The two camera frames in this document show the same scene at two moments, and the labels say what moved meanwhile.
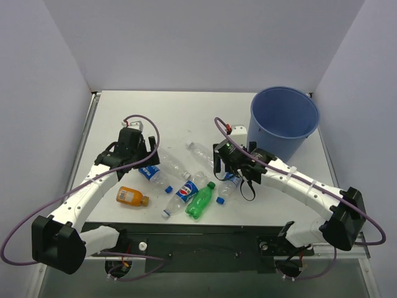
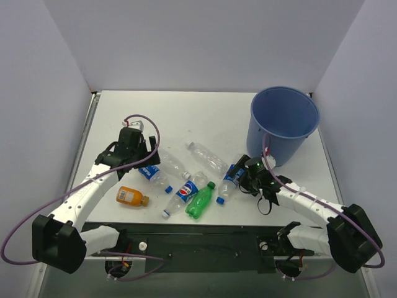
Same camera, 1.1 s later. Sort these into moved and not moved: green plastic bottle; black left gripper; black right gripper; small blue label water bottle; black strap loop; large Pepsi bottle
Moved: black strap loop; black right gripper
Not moved: green plastic bottle; small blue label water bottle; large Pepsi bottle; black left gripper
